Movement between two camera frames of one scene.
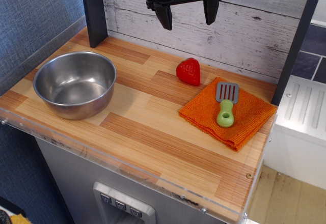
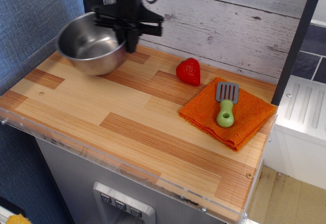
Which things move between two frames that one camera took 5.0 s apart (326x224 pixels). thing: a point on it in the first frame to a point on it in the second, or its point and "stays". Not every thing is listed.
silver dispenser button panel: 112,206 stays
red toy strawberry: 189,70 stays
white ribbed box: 297,145 stays
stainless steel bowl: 75,85 to 90,46
